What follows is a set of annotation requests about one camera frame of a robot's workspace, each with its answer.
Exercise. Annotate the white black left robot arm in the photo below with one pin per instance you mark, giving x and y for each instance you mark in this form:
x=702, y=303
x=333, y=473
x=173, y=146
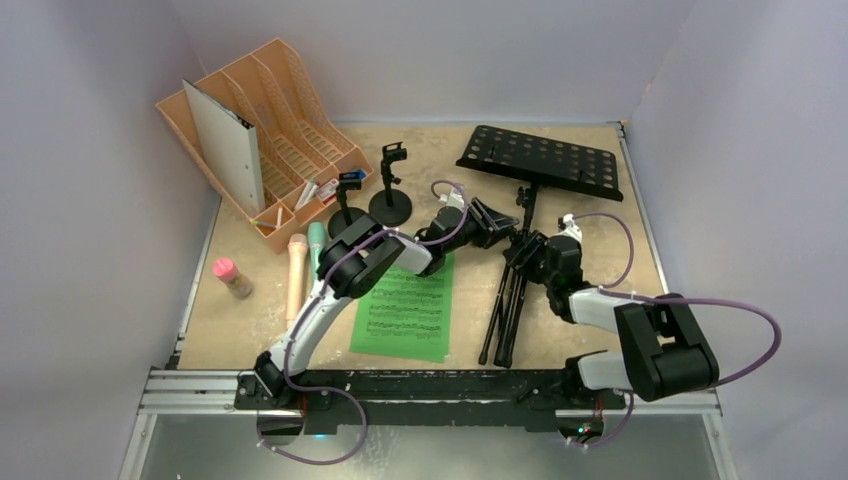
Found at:
x=352, y=264

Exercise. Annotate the grey binder folder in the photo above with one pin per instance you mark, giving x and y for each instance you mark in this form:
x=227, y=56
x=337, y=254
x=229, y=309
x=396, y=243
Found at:
x=230, y=148

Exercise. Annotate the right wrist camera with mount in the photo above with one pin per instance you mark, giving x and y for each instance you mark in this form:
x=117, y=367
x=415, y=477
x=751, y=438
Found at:
x=568, y=227

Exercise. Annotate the mint green toy microphone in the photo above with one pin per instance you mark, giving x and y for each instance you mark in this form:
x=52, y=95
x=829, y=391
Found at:
x=317, y=237

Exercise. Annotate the pink capped bottle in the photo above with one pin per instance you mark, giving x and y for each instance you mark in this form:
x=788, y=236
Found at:
x=228, y=273

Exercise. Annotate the black mic stand for pink mic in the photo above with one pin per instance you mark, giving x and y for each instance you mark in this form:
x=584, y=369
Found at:
x=346, y=215

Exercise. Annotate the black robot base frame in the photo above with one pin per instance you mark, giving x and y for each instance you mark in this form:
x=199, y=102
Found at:
x=540, y=400

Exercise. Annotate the black tripod music stand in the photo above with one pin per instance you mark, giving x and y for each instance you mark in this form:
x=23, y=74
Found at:
x=541, y=162

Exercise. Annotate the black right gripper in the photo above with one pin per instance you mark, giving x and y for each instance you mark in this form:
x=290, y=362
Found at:
x=530, y=254

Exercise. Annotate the green capped marker middle slot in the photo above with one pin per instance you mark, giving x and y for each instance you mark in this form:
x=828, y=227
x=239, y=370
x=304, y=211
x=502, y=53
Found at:
x=305, y=187

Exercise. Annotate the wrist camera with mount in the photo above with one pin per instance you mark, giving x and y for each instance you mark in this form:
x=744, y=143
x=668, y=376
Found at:
x=568, y=227
x=454, y=199

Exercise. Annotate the red white staples box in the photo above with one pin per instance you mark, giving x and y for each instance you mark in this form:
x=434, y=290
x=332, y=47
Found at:
x=327, y=191

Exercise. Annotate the black mic stand with green mic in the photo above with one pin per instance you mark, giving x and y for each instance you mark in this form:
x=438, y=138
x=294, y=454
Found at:
x=390, y=206

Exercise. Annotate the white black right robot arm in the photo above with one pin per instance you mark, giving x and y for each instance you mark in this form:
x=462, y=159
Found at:
x=662, y=349

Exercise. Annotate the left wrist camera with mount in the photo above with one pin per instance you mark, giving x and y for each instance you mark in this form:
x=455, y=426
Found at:
x=454, y=199

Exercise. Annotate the pink toy microphone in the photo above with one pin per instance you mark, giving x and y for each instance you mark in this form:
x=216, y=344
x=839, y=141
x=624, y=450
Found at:
x=297, y=249

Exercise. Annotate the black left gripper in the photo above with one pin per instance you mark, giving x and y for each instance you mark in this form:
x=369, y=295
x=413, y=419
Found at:
x=492, y=228

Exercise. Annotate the orange plastic file organizer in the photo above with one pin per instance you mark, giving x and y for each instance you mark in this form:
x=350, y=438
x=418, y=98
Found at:
x=271, y=88

